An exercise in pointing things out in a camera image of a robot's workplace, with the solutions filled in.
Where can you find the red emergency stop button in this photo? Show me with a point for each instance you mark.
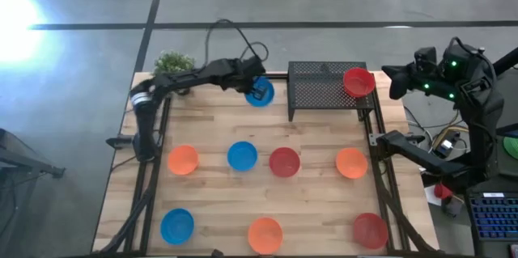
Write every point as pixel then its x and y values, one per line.
pixel 442 191

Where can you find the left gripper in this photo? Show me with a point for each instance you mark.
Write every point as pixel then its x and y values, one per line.
pixel 243 72

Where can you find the backlit black keyboard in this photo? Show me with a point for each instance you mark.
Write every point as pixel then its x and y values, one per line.
pixel 495 217

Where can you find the small power adapter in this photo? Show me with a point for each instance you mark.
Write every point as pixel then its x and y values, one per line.
pixel 445 147

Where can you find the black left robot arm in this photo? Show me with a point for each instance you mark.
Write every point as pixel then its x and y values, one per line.
pixel 178 80

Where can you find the white paper sheet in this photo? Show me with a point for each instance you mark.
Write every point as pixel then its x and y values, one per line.
pixel 430 199

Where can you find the black camera pole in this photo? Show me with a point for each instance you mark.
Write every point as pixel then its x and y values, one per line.
pixel 508 60

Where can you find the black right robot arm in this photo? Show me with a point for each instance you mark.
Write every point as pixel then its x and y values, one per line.
pixel 421 157

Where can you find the black tripod stand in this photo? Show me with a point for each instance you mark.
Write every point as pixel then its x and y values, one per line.
pixel 40 167

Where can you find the blue plastic mini bowl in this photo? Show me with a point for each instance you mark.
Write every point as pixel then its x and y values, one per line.
pixel 242 156
pixel 177 226
pixel 259 103

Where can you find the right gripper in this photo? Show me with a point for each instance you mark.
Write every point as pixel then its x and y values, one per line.
pixel 433 82

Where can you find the red plastic mini bowl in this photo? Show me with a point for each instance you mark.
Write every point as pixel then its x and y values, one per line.
pixel 370 230
pixel 284 162
pixel 359 82

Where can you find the green potted plant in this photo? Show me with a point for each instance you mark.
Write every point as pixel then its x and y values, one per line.
pixel 174 63

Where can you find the black perforated metal rack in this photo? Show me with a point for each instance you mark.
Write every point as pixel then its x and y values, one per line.
pixel 319 88

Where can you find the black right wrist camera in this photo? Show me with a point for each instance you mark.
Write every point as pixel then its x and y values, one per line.
pixel 425 57

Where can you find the orange plastic mini bowl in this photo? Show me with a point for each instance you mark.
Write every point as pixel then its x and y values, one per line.
pixel 183 159
pixel 265 235
pixel 351 163

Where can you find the black aluminium table frame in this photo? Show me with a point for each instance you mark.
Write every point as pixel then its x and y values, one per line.
pixel 382 209

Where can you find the green filament spool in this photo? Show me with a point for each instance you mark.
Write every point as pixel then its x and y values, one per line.
pixel 512 147

